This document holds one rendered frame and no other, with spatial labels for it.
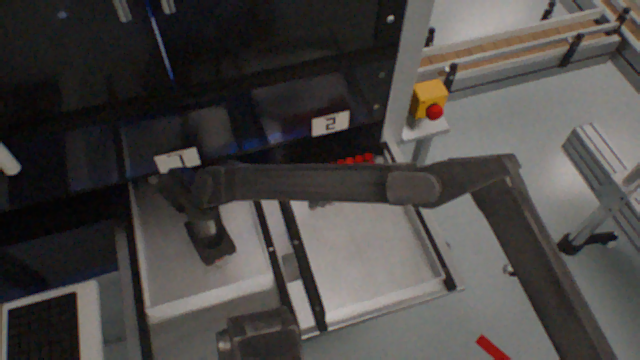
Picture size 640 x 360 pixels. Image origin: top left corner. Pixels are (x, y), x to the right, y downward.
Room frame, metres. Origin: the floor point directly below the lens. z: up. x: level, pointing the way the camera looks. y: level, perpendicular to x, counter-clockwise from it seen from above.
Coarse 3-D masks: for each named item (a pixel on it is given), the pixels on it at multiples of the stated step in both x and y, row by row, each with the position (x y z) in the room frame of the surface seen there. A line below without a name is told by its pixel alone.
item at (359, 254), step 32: (384, 160) 0.73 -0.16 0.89; (320, 224) 0.55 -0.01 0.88; (352, 224) 0.55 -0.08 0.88; (384, 224) 0.55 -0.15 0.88; (416, 224) 0.54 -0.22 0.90; (320, 256) 0.47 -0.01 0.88; (352, 256) 0.47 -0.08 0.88; (384, 256) 0.47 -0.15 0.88; (416, 256) 0.47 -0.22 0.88; (320, 288) 0.40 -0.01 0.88; (352, 288) 0.40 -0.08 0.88; (384, 288) 0.40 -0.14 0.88; (416, 288) 0.40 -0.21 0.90
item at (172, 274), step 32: (224, 160) 0.72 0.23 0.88; (160, 224) 0.54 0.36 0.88; (224, 224) 0.54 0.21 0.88; (256, 224) 0.54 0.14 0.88; (160, 256) 0.46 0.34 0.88; (192, 256) 0.46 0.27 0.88; (256, 256) 0.46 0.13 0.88; (160, 288) 0.39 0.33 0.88; (192, 288) 0.39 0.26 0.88; (224, 288) 0.38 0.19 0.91
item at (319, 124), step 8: (344, 112) 0.74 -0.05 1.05; (312, 120) 0.71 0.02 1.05; (320, 120) 0.72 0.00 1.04; (336, 120) 0.73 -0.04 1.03; (344, 120) 0.74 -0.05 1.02; (312, 128) 0.71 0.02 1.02; (320, 128) 0.72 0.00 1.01; (336, 128) 0.73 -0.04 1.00; (344, 128) 0.74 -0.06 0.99; (312, 136) 0.71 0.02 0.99
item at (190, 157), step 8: (176, 152) 0.62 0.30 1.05; (184, 152) 0.62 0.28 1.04; (192, 152) 0.63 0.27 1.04; (160, 160) 0.61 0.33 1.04; (168, 160) 0.61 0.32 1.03; (176, 160) 0.62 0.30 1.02; (184, 160) 0.62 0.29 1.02; (192, 160) 0.63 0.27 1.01; (160, 168) 0.61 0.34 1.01; (168, 168) 0.61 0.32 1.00
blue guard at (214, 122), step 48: (240, 96) 0.67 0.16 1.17; (288, 96) 0.70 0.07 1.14; (336, 96) 0.73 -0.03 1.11; (384, 96) 0.77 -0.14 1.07; (48, 144) 0.55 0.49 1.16; (96, 144) 0.58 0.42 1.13; (144, 144) 0.60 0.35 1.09; (192, 144) 0.63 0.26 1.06; (240, 144) 0.66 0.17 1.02; (0, 192) 0.51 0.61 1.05; (48, 192) 0.54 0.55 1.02
